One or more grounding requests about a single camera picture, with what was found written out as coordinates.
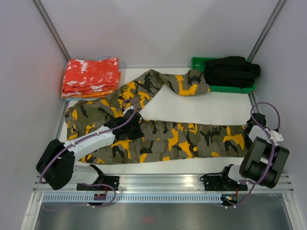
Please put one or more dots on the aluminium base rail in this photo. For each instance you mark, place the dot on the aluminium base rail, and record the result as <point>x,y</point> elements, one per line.
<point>169,183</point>

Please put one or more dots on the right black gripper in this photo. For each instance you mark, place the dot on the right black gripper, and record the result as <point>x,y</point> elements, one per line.
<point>247,144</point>

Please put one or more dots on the black trousers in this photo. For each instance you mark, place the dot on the black trousers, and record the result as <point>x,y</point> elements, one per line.
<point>233,71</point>

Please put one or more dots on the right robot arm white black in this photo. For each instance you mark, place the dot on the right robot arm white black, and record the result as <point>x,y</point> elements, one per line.
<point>264,161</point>

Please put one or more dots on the camouflage yellow green trousers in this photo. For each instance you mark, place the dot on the camouflage yellow green trousers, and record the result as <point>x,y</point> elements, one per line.
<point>161,140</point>

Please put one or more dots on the red white folded trousers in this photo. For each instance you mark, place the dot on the red white folded trousers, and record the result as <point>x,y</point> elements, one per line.
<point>91,75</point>

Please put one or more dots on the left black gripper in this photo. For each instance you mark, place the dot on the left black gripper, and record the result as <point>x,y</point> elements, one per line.
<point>139,134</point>

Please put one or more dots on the green plastic tray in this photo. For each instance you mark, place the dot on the green plastic tray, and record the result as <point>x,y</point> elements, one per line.
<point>199,64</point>

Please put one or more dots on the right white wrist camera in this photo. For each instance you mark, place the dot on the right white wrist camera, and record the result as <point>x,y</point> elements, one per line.
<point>276,136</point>

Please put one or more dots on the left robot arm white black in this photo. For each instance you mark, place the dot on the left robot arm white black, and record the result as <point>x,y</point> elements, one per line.
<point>56,165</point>

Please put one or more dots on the left corner aluminium post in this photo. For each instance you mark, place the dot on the left corner aluminium post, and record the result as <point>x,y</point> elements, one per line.
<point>51,28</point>

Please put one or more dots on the right corner aluminium post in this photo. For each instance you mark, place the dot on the right corner aluminium post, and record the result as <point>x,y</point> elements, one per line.
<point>267,27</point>

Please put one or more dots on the orange folded trousers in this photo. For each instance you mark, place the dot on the orange folded trousers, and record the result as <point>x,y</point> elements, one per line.
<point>99,94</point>

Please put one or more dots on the white slotted cable duct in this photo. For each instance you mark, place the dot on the white slotted cable duct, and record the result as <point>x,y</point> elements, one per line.
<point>132,198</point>

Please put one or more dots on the corner aluminium post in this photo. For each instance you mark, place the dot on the corner aluminium post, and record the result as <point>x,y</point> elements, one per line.
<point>51,28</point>
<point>267,27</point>

